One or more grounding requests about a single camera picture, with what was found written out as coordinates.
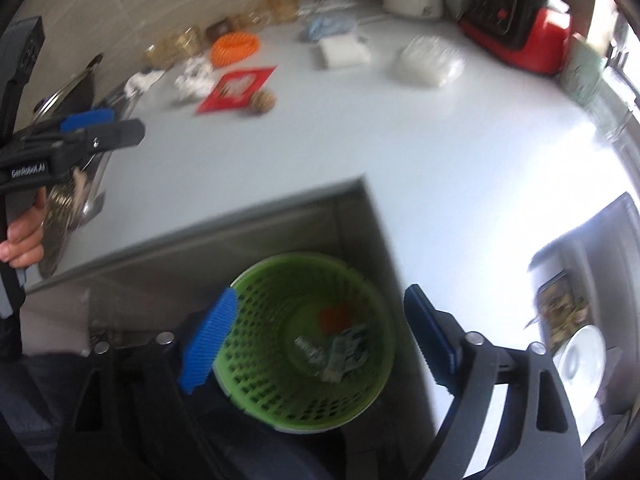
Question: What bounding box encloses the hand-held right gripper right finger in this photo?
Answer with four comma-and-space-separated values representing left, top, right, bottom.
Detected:
404, 284, 586, 480

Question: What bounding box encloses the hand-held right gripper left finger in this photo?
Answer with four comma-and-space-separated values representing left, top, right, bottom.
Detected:
52, 287, 241, 480

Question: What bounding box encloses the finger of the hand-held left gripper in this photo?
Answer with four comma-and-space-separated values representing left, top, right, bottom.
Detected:
12, 108, 115, 142
60, 119, 146, 158

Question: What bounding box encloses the white tissue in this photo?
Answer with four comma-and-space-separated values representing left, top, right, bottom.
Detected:
174, 57, 217, 103
122, 69, 166, 97

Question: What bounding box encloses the green perforated plastic basket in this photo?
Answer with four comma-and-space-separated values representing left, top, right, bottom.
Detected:
212, 254, 397, 433

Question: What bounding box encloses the red snack packet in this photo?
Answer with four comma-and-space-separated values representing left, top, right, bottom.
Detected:
196, 66, 277, 115

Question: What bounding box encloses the brown walnut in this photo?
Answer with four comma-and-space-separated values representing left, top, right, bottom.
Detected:
249, 89, 277, 117

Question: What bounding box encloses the person's left hand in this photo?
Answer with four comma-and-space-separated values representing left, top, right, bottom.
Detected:
0, 194, 47, 270

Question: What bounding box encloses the perforated metal skimmer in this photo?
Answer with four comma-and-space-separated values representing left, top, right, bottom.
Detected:
39, 170, 88, 278

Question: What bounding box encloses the stainless steel stove top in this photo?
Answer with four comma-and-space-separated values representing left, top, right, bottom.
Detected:
35, 77, 151, 241

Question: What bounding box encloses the green and white wrapper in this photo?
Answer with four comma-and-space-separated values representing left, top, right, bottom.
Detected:
322, 325, 368, 383

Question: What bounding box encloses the amber glass cup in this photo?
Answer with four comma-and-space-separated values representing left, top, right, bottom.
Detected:
145, 42, 176, 68
231, 10, 266, 33
172, 27, 203, 56
262, 0, 300, 23

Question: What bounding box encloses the red wrapper scrap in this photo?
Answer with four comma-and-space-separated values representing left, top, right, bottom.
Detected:
317, 302, 356, 333

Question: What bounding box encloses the clear plastic scrap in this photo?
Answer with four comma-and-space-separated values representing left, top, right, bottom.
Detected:
294, 335, 326, 376

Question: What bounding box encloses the tray of food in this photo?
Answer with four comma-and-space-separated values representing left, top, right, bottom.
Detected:
535, 270, 593, 356

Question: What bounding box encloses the white plate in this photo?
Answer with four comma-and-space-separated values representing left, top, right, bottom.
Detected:
557, 325, 607, 403

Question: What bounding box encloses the person's dark clothing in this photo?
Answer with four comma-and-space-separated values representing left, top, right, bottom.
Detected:
0, 305, 436, 480

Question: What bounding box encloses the light blue cloth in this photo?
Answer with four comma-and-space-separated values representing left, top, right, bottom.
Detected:
300, 15, 358, 43

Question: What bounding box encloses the white sponge pad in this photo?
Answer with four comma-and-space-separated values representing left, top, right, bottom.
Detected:
318, 35, 371, 68

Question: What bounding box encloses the clear plastic bag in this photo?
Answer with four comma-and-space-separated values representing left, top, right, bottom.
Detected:
395, 35, 466, 88

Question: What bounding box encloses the pale green carton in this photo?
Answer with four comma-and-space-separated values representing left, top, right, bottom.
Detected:
557, 35, 608, 106

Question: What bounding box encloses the red and black appliance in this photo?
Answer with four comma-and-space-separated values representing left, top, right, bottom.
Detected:
457, 0, 573, 76

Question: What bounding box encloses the orange silicone ring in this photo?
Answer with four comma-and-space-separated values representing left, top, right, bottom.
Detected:
210, 31, 262, 67

